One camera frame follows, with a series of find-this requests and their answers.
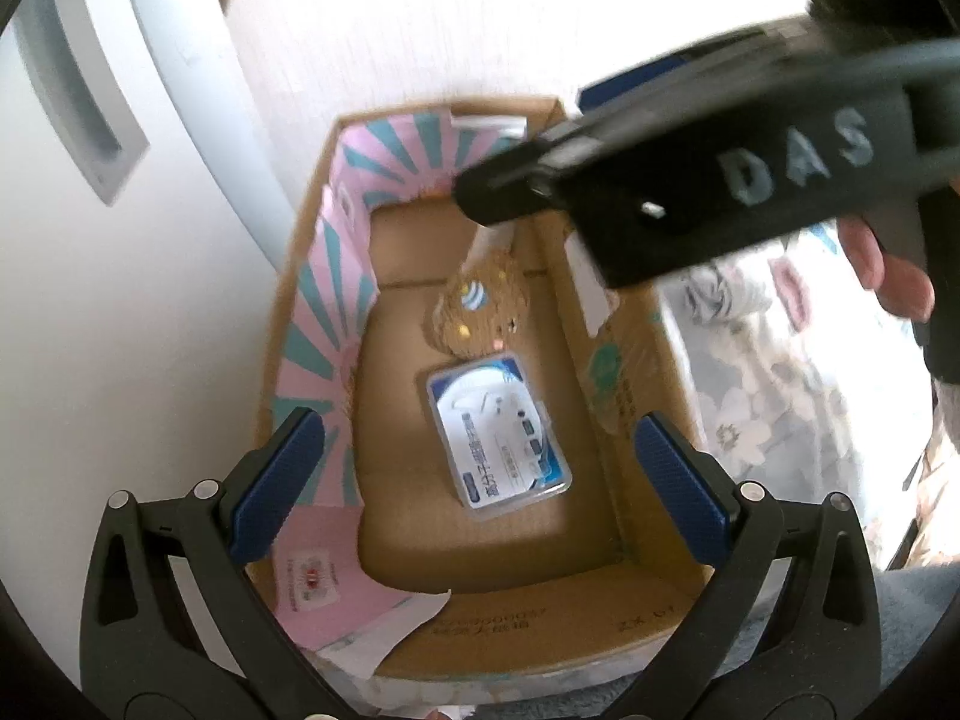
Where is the person's right hand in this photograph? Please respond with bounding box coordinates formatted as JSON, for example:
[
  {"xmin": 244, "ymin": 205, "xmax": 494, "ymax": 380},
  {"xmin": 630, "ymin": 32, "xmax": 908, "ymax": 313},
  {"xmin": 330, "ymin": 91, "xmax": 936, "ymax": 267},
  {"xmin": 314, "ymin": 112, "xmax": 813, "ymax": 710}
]
[{"xmin": 837, "ymin": 216, "xmax": 937, "ymax": 317}]

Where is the brown cookie plush toy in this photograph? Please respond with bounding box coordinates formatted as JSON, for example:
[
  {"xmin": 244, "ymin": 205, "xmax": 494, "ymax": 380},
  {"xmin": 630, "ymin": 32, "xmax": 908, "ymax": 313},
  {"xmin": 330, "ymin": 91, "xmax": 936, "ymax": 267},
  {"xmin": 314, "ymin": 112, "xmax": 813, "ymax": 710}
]
[{"xmin": 422, "ymin": 225, "xmax": 532, "ymax": 358}]

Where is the clear packet with blue label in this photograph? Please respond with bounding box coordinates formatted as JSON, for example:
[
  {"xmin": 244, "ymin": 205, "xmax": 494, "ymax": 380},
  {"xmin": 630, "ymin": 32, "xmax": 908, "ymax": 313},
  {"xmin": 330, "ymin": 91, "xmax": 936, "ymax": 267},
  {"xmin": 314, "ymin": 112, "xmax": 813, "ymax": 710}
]
[{"xmin": 425, "ymin": 358, "xmax": 574, "ymax": 517}]

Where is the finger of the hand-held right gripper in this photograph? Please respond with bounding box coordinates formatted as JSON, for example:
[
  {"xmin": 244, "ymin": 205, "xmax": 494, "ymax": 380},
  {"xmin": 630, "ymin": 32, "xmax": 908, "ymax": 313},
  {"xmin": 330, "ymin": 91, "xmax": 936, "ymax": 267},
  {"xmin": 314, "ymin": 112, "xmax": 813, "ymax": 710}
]
[
  {"xmin": 576, "ymin": 21, "xmax": 815, "ymax": 118},
  {"xmin": 454, "ymin": 118, "xmax": 601, "ymax": 227}
]

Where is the brown cardboard box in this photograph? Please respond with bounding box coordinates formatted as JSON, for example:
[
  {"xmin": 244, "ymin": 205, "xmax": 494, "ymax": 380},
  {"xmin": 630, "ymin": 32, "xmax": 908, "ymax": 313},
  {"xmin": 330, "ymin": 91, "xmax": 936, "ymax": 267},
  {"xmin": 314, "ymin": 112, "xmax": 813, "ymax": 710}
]
[{"xmin": 247, "ymin": 94, "xmax": 717, "ymax": 683}]

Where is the white cabinet door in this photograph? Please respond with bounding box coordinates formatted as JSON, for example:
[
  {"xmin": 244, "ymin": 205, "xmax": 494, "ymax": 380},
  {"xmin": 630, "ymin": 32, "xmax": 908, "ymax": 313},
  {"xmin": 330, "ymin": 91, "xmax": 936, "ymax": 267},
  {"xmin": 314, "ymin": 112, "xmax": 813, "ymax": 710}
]
[{"xmin": 0, "ymin": 0, "xmax": 295, "ymax": 691}]

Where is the pink paper sheet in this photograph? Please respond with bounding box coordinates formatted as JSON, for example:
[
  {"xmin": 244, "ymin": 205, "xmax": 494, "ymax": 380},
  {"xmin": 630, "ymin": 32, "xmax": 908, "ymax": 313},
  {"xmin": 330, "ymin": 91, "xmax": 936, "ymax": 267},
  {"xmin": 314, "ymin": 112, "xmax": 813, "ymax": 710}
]
[{"xmin": 271, "ymin": 504, "xmax": 421, "ymax": 650}]

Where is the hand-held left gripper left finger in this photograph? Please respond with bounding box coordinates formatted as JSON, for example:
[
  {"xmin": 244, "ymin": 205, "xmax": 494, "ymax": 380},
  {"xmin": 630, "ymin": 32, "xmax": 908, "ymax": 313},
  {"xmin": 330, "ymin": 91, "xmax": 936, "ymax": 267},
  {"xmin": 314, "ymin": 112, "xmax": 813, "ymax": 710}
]
[{"xmin": 79, "ymin": 406, "xmax": 353, "ymax": 720}]

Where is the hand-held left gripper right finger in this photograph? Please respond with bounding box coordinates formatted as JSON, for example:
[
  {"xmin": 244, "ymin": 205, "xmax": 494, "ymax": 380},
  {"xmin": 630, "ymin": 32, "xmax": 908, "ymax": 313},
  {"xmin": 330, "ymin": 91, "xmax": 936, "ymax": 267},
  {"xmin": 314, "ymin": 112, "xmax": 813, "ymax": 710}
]
[{"xmin": 600, "ymin": 411, "xmax": 884, "ymax": 720}]

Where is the white paper sheet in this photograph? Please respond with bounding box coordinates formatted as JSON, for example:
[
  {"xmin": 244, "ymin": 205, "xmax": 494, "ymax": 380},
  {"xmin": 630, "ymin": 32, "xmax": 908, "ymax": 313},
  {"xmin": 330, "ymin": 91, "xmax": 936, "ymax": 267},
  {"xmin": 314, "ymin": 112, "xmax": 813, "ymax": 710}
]
[{"xmin": 313, "ymin": 589, "xmax": 452, "ymax": 680}]

